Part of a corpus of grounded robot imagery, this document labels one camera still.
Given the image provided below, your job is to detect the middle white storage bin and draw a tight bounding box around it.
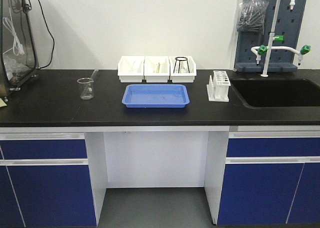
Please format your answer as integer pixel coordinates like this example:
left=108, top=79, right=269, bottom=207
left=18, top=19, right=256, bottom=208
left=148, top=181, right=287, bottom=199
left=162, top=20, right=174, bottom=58
left=144, top=56, right=170, bottom=83

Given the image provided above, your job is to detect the right white storage bin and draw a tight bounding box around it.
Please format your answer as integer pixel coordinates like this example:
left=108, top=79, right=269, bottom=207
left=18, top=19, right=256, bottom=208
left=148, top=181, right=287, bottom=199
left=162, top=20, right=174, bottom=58
left=168, top=56, right=197, bottom=83

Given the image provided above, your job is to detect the blue plastic tray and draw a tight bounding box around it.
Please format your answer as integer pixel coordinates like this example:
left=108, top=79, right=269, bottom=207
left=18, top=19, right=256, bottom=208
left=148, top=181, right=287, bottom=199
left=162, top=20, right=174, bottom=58
left=122, top=84, right=190, bottom=108

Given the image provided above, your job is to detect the white test tube rack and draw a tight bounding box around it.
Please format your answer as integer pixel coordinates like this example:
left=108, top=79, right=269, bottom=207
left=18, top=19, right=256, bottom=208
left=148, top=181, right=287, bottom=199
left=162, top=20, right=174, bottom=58
left=206, top=70, right=231, bottom=102

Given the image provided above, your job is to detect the clear glass beaker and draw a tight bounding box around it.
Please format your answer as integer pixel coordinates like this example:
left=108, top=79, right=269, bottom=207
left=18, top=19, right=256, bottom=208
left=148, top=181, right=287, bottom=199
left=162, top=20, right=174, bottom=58
left=77, top=77, right=94, bottom=100

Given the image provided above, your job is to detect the left blue cabinet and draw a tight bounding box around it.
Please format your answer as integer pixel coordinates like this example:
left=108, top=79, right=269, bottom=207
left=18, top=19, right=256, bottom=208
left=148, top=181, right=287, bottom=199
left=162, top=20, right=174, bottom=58
left=0, top=134, right=98, bottom=228

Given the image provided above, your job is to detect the clear plastic bag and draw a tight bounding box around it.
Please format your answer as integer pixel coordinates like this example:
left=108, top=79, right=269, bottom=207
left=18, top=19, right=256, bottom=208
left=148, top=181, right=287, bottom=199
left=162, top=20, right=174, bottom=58
left=236, top=0, right=270, bottom=35

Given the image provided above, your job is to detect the white lab faucet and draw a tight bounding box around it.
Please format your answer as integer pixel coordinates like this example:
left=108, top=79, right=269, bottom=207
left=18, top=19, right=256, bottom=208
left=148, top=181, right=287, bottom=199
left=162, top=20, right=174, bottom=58
left=251, top=0, right=311, bottom=78

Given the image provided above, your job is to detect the black lab sink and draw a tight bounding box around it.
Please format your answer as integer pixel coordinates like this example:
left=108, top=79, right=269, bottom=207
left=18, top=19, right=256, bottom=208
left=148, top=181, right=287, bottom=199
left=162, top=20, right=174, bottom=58
left=231, top=78, right=320, bottom=109

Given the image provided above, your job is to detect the blue cabinet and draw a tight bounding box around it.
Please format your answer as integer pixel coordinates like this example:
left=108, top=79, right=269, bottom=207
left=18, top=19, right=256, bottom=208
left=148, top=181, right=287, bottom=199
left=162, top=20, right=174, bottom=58
left=0, top=134, right=98, bottom=228
left=216, top=137, right=320, bottom=226

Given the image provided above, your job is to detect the left white storage bin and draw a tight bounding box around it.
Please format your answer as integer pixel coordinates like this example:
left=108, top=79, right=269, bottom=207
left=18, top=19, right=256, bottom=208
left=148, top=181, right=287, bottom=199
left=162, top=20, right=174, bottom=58
left=117, top=56, right=145, bottom=83

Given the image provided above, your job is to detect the grey-blue pegboard drying rack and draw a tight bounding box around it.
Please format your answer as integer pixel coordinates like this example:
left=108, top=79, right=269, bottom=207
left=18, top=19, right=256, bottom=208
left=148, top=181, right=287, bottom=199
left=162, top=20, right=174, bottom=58
left=234, top=0, right=306, bottom=73

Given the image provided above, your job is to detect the white storage bin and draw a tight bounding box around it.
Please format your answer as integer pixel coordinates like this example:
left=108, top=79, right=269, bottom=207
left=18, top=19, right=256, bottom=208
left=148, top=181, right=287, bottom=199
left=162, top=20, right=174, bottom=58
left=168, top=56, right=197, bottom=83
left=117, top=56, right=145, bottom=83
left=144, top=56, right=170, bottom=83

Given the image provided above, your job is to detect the right blue cabinet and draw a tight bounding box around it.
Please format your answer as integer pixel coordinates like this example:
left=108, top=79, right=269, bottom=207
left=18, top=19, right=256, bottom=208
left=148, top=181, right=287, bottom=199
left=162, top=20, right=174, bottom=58
left=216, top=137, right=320, bottom=226

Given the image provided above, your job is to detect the black cable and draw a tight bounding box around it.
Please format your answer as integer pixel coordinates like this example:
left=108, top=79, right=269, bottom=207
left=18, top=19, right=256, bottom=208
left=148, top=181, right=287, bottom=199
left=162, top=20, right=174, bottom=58
left=32, top=0, right=56, bottom=70

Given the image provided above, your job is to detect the clear glass test tube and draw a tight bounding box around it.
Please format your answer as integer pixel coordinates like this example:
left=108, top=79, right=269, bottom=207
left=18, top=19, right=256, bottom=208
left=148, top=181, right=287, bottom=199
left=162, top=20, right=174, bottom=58
left=90, top=69, right=99, bottom=80

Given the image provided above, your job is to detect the black wire tripod stand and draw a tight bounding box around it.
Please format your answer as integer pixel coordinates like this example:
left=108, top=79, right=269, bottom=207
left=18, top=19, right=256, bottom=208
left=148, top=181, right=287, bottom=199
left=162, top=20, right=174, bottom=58
left=173, top=56, right=190, bottom=74

